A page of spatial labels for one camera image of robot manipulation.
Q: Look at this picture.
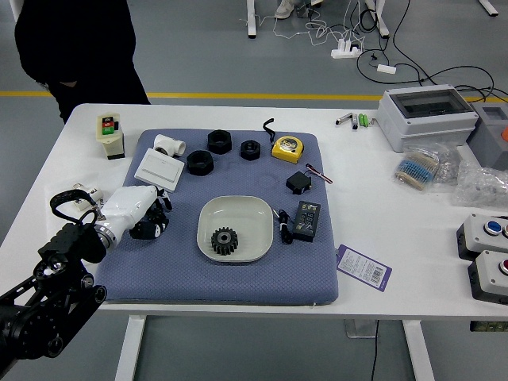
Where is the small black hex nut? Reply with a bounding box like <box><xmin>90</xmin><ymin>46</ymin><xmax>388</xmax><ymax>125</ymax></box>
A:
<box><xmin>239</xmin><ymin>139</ymin><xmax>263</xmax><ymax>161</ymax></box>

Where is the white pipe tee fitting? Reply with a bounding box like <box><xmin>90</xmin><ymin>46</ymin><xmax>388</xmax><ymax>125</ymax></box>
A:
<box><xmin>152</xmin><ymin>133</ymin><xmax>187</xmax><ymax>158</ymax></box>

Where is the white wall switch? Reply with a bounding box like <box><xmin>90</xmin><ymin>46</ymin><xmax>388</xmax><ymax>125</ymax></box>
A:
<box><xmin>133</xmin><ymin>147</ymin><xmax>187</xmax><ymax>194</ymax></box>

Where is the grey electrical enclosure box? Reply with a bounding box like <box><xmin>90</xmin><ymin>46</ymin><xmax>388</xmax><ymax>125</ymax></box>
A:
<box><xmin>375</xmin><ymin>83</ymin><xmax>479</xmax><ymax>153</ymax></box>

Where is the blue-button control box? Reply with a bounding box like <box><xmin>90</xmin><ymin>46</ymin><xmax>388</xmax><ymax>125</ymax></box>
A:
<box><xmin>456</xmin><ymin>213</ymin><xmax>508</xmax><ymax>262</ymax></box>

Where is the white power strip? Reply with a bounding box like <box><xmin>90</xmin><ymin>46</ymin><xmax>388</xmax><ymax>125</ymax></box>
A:
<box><xmin>331</xmin><ymin>39</ymin><xmax>364</xmax><ymax>60</ymax></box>

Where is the clear plastic bag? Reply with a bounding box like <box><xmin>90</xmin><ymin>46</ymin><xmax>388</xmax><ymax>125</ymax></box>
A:
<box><xmin>39</xmin><ymin>174</ymin><xmax>128</xmax><ymax>275</ymax></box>

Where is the white labelled small fitting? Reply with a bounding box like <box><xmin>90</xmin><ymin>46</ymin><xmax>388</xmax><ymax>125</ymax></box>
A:
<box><xmin>71</xmin><ymin>182</ymin><xmax>106</xmax><ymax>212</ymax></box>

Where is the purple paper tag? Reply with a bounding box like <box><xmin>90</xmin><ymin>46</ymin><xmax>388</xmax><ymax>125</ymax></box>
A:
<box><xmin>336</xmin><ymin>243</ymin><xmax>393</xmax><ymax>283</ymax></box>

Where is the white floor cable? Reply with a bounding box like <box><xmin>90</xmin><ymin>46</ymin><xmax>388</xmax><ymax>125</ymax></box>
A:
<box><xmin>237</xmin><ymin>0</ymin><xmax>368</xmax><ymax>48</ymax></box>

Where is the large black hex nut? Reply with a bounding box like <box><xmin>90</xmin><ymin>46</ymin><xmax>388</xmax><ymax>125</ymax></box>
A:
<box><xmin>186</xmin><ymin>149</ymin><xmax>215</xmax><ymax>176</ymax></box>
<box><xmin>206</xmin><ymin>129</ymin><xmax>233</xmax><ymax>155</ymax></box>

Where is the black servo with wires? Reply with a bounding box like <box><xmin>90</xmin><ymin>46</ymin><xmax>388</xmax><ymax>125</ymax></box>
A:
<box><xmin>286</xmin><ymin>163</ymin><xmax>334</xmax><ymax>196</ymax></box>

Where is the large black gear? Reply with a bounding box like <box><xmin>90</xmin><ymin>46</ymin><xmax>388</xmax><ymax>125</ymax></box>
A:
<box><xmin>210</xmin><ymin>226</ymin><xmax>241</xmax><ymax>255</ymax></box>

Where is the black floor cable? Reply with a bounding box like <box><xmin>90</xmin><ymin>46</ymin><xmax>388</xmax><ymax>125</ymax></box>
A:
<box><xmin>356</xmin><ymin>0</ymin><xmax>508</xmax><ymax>105</ymax></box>

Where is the person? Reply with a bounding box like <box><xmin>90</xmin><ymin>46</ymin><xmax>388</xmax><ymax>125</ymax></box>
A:
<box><xmin>13</xmin><ymin>0</ymin><xmax>152</xmax><ymax>125</ymax></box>

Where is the black bundled probe cable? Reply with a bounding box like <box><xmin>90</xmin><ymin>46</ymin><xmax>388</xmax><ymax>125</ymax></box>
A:
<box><xmin>272</xmin><ymin>209</ymin><xmax>294</xmax><ymax>244</ymax></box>

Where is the clear bubble wrap bag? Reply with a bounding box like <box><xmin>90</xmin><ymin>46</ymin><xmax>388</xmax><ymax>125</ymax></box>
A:
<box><xmin>450</xmin><ymin>160</ymin><xmax>508</xmax><ymax>210</ymax></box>

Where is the white square plate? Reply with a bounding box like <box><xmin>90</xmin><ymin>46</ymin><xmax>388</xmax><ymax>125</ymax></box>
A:
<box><xmin>196</xmin><ymin>195</ymin><xmax>275</xmax><ymax>263</ymax></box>

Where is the bag of blue resistors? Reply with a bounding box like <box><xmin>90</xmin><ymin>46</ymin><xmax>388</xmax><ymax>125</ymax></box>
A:
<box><xmin>392</xmin><ymin>144</ymin><xmax>441</xmax><ymax>194</ymax></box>

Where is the red-button control box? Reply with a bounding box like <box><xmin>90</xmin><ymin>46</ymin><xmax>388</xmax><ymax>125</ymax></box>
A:
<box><xmin>467</xmin><ymin>249</ymin><xmax>508</xmax><ymax>306</ymax></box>

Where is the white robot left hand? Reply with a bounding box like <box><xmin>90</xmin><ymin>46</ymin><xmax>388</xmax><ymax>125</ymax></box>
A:
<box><xmin>94</xmin><ymin>184</ymin><xmax>175</xmax><ymax>241</ymax></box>

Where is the clear bag of components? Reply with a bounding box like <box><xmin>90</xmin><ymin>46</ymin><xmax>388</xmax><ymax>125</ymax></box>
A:
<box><xmin>434</xmin><ymin>143</ymin><xmax>464</xmax><ymax>187</ymax></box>

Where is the blue-grey cushion mat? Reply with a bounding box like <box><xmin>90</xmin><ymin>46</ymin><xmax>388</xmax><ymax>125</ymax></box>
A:
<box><xmin>93</xmin><ymin>129</ymin><xmax>341</xmax><ymax>306</ymax></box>

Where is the grey under-table control box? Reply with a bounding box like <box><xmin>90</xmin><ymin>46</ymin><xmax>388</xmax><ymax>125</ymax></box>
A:
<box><xmin>344</xmin><ymin>319</ymin><xmax>379</xmax><ymax>340</ymax></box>

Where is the grey shoe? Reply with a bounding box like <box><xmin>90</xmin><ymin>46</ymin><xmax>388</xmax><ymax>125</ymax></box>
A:
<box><xmin>275</xmin><ymin>0</ymin><xmax>297</xmax><ymax>20</ymax></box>

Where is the black digital display meter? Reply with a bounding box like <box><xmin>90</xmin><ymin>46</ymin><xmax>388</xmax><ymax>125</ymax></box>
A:
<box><xmin>291</xmin><ymin>200</ymin><xmax>321</xmax><ymax>242</ymax></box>

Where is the white table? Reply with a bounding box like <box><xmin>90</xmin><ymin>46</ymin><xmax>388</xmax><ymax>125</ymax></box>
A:
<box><xmin>0</xmin><ymin>102</ymin><xmax>508</xmax><ymax>381</ymax></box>

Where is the beige push-button switch box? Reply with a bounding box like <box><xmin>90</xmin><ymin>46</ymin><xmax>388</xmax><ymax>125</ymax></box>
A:
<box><xmin>96</xmin><ymin>113</ymin><xmax>126</xmax><ymax>161</ymax></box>

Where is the grey box with orange button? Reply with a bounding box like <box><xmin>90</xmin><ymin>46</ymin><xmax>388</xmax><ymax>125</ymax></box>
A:
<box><xmin>466</xmin><ymin>102</ymin><xmax>508</xmax><ymax>171</ymax></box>

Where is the yellow tape measure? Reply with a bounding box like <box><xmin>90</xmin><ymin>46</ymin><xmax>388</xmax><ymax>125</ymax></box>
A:
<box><xmin>261</xmin><ymin>117</ymin><xmax>305</xmax><ymax>164</ymax></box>

